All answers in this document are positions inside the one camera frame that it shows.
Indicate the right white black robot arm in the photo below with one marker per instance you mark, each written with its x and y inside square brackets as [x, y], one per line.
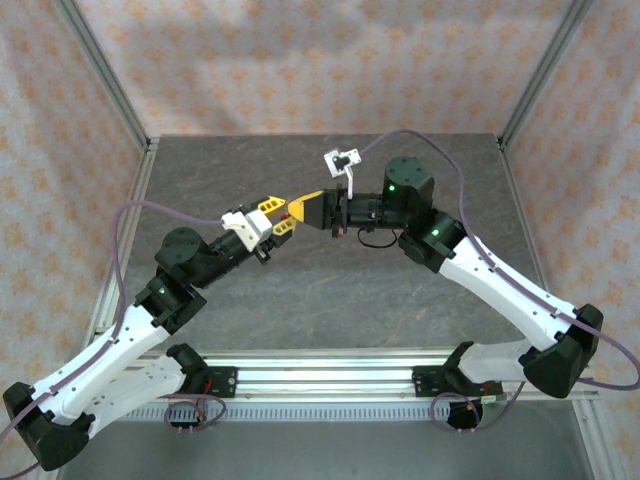
[500, 290]

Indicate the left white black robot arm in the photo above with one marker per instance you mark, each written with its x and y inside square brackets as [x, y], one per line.
[100, 360]

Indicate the grey metal panel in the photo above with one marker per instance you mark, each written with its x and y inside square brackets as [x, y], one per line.
[320, 450]

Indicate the small green circuit board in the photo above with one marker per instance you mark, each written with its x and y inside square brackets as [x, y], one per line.
[495, 399]

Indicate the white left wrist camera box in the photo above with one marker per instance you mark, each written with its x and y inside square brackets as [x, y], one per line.
[247, 227]

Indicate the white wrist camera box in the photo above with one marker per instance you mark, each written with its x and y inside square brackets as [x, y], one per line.
[340, 160]
[247, 227]

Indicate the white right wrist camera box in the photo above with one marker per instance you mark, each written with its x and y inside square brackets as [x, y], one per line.
[340, 160]

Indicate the aluminium table side rail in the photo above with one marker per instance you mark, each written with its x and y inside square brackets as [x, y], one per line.
[137, 190]
[520, 210]

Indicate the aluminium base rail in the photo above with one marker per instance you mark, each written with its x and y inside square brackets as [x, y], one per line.
[320, 375]

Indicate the aluminium frame post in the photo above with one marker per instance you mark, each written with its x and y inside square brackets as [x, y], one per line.
[545, 70]
[102, 70]

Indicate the aluminium frame leg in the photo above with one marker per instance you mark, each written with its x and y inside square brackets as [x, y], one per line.
[596, 440]

